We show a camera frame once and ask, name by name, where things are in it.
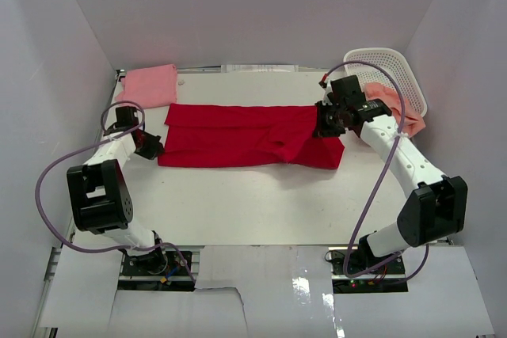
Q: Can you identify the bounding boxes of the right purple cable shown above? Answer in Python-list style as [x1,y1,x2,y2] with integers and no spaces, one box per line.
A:
[322,61,430,286]

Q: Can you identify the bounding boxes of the red t shirt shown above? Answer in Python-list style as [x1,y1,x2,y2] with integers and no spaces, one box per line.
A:
[158,104,345,170]

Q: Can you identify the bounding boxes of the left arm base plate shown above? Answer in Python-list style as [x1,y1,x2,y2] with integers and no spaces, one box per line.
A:
[117,250,195,292]

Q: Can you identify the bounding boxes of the white plastic basket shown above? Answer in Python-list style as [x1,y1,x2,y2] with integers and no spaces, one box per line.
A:
[343,47,427,117]

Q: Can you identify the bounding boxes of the folded pink t shirt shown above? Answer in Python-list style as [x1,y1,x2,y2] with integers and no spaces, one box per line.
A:
[115,64,177,109]

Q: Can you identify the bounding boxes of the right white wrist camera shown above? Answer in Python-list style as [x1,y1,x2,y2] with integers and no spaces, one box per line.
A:
[318,74,334,105]

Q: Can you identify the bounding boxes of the purple cable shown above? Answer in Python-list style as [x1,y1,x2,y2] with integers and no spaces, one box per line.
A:
[322,61,430,286]
[35,102,196,282]

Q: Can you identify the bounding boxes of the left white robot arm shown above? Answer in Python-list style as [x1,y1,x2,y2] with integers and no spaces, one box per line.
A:
[67,101,168,274]

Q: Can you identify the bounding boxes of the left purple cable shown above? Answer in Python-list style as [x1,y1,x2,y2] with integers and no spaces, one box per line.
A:
[35,102,196,282]

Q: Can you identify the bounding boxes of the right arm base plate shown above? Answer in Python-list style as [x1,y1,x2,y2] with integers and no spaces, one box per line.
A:
[324,247,409,294]

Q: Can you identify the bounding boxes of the papers at table back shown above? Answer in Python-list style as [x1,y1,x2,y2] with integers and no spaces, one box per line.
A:
[221,64,299,73]

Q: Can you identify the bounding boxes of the salmon t shirt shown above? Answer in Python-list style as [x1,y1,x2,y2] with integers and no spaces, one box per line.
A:
[363,82,426,138]

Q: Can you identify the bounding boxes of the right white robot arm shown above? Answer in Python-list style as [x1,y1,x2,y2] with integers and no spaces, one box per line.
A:
[314,75,468,278]

